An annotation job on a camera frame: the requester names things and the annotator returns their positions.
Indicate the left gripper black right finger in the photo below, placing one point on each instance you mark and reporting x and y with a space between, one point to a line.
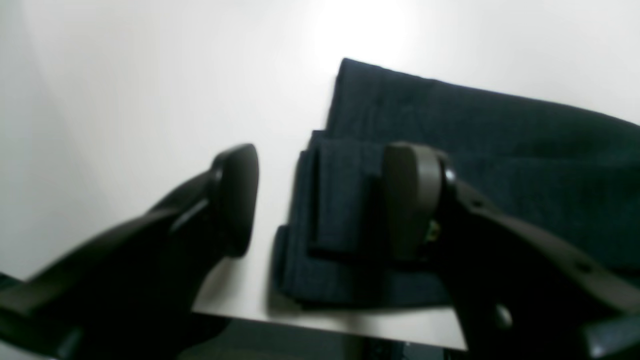
519 292

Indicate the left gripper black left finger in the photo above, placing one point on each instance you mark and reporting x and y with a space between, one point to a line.
128 292

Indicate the black long-sleeve T-shirt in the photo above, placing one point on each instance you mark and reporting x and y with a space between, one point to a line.
567 170

